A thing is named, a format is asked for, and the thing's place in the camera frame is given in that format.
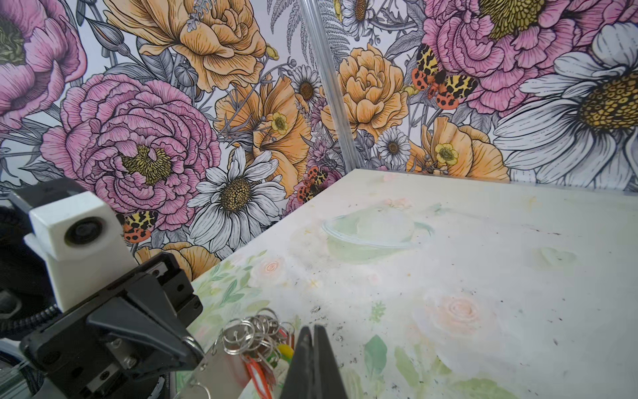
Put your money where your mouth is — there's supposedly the silver metal keyring plate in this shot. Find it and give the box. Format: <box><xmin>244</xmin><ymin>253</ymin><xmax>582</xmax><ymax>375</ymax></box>
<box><xmin>173</xmin><ymin>308</ymin><xmax>297</xmax><ymax>399</ymax></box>

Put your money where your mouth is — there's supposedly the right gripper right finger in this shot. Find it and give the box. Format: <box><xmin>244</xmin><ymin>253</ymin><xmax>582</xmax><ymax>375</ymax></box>
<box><xmin>312</xmin><ymin>325</ymin><xmax>348</xmax><ymax>399</ymax></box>

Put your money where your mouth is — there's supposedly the yellow tagged key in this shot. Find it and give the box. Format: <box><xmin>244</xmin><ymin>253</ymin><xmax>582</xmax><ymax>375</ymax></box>
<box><xmin>277</xmin><ymin>343</ymin><xmax>294</xmax><ymax>363</ymax></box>

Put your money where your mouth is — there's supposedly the left black corrugated cable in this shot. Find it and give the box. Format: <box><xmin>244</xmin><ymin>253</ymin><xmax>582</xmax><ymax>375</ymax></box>
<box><xmin>0</xmin><ymin>206</ymin><xmax>61</xmax><ymax>340</ymax></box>

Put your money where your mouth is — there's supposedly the coloured tagged keys bunch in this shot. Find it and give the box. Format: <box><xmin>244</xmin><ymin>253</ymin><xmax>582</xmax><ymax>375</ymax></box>
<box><xmin>240</xmin><ymin>342</ymin><xmax>291</xmax><ymax>398</ymax></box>

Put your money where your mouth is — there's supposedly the left white wrist camera housing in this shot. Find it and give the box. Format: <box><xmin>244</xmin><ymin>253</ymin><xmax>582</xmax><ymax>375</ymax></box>
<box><xmin>8</xmin><ymin>178</ymin><xmax>137</xmax><ymax>312</ymax></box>

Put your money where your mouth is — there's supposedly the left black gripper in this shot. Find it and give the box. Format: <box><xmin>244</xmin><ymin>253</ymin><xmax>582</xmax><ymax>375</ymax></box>
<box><xmin>20</xmin><ymin>252</ymin><xmax>204</xmax><ymax>398</ymax></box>

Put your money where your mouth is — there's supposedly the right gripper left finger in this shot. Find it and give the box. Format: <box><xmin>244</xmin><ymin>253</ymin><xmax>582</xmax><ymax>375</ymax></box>
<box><xmin>280</xmin><ymin>327</ymin><xmax>314</xmax><ymax>399</ymax></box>

